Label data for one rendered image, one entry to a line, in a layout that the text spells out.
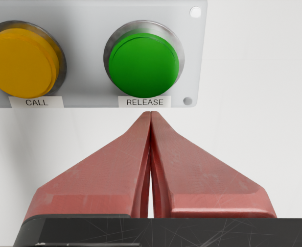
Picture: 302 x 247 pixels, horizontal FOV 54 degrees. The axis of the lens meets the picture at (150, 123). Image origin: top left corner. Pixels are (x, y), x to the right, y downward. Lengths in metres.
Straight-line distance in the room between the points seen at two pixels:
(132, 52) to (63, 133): 0.20
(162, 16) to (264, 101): 0.19
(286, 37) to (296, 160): 0.16
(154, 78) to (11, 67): 0.08
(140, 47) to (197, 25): 0.03
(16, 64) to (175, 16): 0.09
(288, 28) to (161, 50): 0.17
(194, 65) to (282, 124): 0.20
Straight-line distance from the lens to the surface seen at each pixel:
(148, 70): 0.17
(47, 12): 0.18
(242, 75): 0.31
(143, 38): 0.16
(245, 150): 0.37
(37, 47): 0.18
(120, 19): 0.17
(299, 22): 0.31
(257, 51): 0.30
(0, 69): 0.19
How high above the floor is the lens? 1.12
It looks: 54 degrees down
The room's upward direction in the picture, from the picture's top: 179 degrees clockwise
